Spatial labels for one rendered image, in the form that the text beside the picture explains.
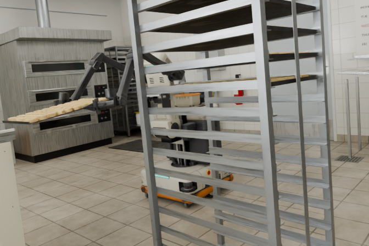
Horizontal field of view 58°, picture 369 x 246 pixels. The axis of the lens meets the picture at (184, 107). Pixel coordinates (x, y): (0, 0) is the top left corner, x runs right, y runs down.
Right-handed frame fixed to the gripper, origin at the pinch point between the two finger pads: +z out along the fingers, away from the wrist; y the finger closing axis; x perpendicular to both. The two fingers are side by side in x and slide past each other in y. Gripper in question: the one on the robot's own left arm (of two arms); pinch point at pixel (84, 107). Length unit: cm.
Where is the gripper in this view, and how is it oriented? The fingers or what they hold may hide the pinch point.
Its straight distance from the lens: 222.7
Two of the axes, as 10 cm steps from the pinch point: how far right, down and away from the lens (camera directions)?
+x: -0.7, -1.7, 9.8
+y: 1.4, 9.7, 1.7
